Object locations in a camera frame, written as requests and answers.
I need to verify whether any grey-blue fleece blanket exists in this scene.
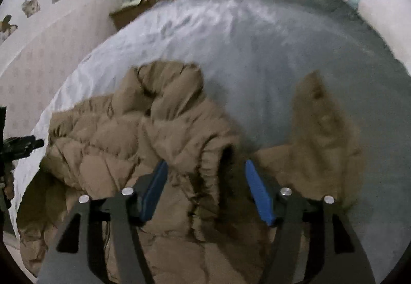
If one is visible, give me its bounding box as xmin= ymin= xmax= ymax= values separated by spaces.
xmin=10 ymin=0 xmax=411 ymax=284

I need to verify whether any wooden nightstand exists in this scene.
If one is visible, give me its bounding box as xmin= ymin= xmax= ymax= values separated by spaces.
xmin=109 ymin=0 xmax=171 ymax=31

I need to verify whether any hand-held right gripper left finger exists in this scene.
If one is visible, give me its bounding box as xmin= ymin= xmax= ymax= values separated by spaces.
xmin=37 ymin=160 xmax=169 ymax=284

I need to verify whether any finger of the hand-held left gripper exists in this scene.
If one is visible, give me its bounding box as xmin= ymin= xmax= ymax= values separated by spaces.
xmin=3 ymin=135 xmax=45 ymax=157

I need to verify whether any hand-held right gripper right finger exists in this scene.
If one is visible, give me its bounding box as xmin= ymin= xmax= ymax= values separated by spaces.
xmin=245 ymin=159 xmax=376 ymax=284

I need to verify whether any brown puffer jacket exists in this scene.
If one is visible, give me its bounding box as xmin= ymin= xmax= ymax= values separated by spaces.
xmin=16 ymin=59 xmax=367 ymax=284

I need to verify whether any tabby cat wall sticker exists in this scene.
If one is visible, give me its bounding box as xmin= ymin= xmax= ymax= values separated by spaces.
xmin=21 ymin=0 xmax=40 ymax=18

